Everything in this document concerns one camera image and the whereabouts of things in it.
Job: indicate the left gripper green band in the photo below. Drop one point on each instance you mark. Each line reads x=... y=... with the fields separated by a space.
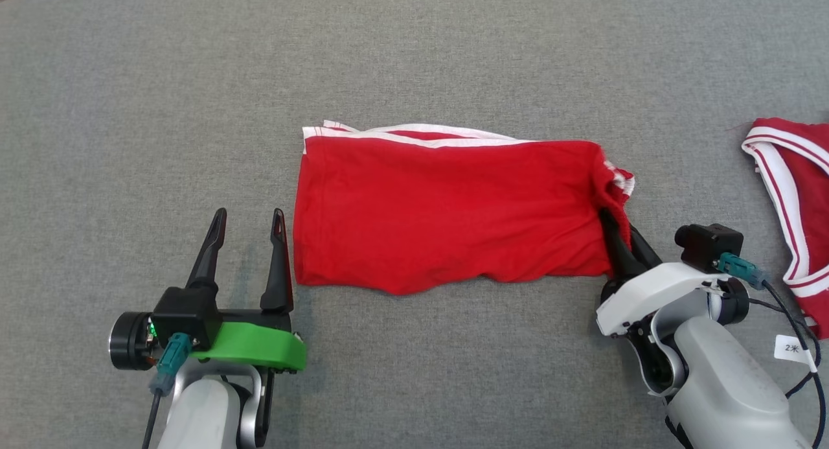
x=259 y=342

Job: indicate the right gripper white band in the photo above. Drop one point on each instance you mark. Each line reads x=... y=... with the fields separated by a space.
x=647 y=290

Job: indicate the red shorts white stripe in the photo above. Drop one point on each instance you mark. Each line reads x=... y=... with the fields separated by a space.
x=453 y=209

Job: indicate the red basketball jersey white trim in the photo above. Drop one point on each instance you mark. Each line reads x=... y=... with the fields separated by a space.
x=809 y=196

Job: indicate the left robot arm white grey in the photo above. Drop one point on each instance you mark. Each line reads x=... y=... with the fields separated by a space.
x=207 y=416

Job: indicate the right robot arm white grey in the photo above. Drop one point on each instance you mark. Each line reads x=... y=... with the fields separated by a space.
x=725 y=384

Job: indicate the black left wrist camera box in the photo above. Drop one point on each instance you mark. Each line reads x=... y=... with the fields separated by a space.
x=184 y=313

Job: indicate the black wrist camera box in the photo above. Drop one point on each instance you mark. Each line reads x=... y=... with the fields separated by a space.
x=709 y=245
x=184 y=313

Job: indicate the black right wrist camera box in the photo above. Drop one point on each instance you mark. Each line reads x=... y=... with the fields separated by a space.
x=709 y=245

